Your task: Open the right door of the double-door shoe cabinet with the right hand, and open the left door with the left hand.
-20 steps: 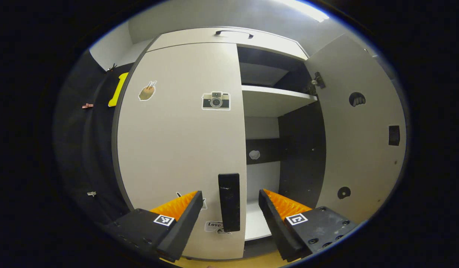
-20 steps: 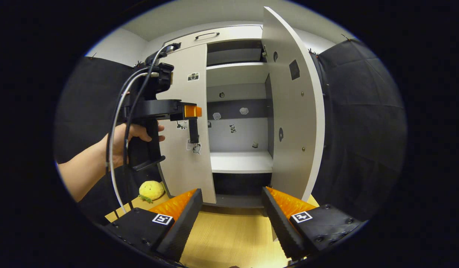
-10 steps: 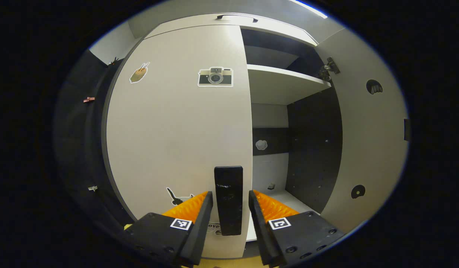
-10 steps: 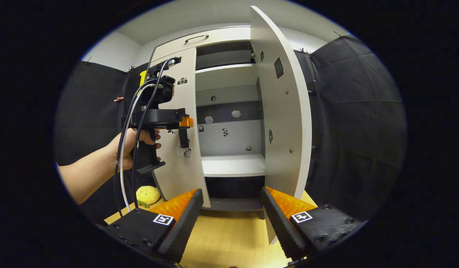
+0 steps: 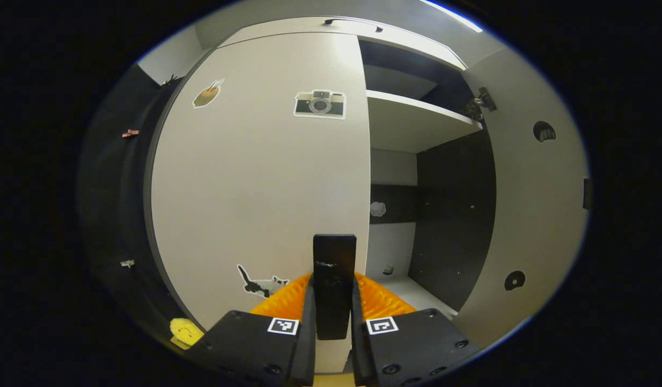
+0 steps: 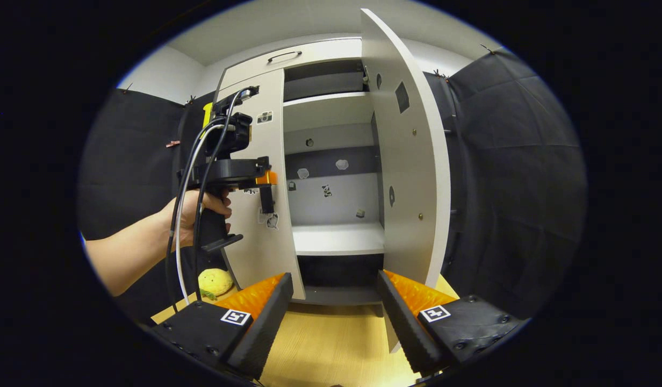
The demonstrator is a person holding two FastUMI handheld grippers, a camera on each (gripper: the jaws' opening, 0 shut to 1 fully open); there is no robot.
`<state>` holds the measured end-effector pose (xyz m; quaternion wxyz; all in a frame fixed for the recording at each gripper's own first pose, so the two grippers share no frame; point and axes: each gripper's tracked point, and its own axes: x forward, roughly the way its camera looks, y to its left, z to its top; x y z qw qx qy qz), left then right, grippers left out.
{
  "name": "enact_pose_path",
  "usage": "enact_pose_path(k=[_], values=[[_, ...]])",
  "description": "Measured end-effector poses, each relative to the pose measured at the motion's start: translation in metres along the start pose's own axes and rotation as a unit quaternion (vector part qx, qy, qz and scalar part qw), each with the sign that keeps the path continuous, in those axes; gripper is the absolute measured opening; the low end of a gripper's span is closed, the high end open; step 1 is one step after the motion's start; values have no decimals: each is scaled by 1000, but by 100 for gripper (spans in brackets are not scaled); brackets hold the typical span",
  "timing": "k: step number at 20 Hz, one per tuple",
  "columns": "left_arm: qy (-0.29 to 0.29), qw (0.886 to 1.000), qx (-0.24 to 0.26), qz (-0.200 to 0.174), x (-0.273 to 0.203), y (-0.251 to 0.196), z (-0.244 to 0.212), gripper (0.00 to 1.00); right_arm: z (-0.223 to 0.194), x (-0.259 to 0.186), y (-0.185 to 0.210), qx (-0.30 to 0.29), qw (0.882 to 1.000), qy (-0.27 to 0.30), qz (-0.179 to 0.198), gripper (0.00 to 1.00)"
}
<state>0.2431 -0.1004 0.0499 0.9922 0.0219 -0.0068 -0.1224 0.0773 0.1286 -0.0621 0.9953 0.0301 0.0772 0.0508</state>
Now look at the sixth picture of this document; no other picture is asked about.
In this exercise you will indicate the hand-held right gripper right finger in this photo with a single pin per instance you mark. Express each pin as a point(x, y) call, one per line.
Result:
point(403, 328)

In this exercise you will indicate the yellow plush toy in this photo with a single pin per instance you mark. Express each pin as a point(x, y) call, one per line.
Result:
point(215, 282)

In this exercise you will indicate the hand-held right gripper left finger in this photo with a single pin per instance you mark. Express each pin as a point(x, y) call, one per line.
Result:
point(266, 322)

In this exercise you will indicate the white shoe cabinet door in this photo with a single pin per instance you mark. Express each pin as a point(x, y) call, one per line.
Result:
point(411, 161)
point(266, 258)

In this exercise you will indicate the white cabinet shelf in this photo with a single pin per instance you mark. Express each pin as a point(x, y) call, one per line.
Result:
point(336, 239)
point(325, 110)

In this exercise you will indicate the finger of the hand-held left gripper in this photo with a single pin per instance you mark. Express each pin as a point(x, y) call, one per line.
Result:
point(269, 178)

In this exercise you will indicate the white double-door shoe cabinet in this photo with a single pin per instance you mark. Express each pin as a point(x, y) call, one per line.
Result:
point(320, 54)

